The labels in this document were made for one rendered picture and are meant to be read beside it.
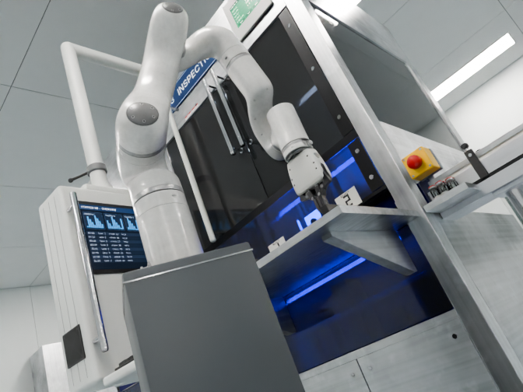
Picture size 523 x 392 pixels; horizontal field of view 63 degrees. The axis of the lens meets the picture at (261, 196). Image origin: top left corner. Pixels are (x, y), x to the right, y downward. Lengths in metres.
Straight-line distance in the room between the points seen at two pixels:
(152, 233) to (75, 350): 0.80
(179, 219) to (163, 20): 0.58
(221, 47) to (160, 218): 0.61
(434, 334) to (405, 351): 0.11
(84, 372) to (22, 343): 4.89
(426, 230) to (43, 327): 5.84
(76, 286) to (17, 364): 4.79
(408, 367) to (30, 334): 5.66
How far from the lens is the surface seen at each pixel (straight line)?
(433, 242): 1.28
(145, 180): 0.98
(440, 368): 1.33
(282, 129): 1.18
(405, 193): 1.31
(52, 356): 6.02
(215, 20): 2.05
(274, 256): 1.06
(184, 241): 0.91
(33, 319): 6.61
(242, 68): 1.28
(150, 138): 1.01
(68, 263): 1.70
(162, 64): 1.21
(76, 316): 1.64
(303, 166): 1.13
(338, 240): 1.05
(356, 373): 1.46
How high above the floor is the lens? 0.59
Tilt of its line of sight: 23 degrees up
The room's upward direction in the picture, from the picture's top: 22 degrees counter-clockwise
